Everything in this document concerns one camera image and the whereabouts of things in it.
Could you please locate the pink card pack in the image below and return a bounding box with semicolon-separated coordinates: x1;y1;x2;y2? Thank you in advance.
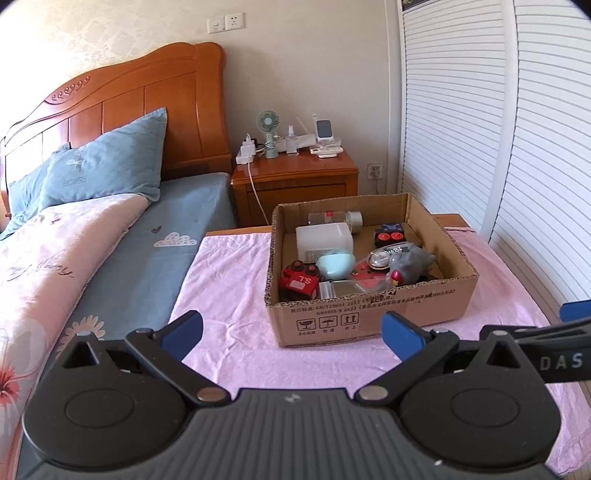
351;260;390;290

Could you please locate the silver tape measure gadget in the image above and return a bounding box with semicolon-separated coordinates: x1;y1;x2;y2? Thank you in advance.
367;242;409;271

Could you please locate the clear plastic jar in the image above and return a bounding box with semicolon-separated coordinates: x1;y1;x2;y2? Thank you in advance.
318;279;398;300

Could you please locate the black toy train car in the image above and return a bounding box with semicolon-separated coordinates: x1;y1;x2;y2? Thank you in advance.
374;223;407;248

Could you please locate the teal oval case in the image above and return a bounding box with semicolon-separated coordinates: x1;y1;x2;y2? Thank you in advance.
315;250;356;281

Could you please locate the red toy train car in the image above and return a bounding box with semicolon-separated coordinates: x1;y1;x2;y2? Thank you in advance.
279;260;321;301

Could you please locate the fish oil capsule bottle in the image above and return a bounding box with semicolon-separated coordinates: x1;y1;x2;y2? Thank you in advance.
308;210;363;233

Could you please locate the white translucent plastic container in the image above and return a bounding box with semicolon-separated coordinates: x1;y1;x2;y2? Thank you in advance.
295;222;353;263

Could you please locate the brown cardboard box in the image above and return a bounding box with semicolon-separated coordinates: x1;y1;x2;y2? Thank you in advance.
264;193;479;347

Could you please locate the blue bed sheet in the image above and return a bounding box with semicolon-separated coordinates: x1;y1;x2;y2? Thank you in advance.
49;173;236;361

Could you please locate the pink floral quilt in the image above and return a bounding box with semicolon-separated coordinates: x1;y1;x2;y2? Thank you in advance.
1;194;149;479

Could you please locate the wooden nightstand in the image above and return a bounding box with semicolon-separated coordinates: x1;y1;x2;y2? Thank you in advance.
230;152;359;227

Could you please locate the blue pillow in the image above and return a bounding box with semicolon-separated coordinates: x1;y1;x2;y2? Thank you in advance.
1;108;168;239

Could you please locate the white remote control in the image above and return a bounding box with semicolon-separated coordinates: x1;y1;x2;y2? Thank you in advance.
310;143;344;159

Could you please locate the white power strip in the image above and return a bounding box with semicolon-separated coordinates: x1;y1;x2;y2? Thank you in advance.
235;134;257;165

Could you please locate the white louvered closet door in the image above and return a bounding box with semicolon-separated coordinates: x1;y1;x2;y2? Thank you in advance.
399;1;590;322

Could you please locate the small clock display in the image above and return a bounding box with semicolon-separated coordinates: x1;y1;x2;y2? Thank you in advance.
314;116;334;143

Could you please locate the clear spray bottle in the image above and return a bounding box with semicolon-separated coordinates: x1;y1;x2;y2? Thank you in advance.
286;125;298;155

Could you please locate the small green desk fan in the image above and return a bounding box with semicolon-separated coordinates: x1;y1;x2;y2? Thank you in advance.
256;109;280;159

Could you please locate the wooden headboard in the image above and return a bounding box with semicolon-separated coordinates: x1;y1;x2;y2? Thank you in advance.
1;42;235;203

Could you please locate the wall power socket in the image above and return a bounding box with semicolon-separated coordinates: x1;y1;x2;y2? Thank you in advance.
367;163;383;181

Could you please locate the white charging cable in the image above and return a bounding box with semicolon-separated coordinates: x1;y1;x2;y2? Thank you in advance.
246;162;271;226

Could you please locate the wall light switch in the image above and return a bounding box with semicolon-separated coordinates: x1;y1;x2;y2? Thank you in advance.
206;12;245;34

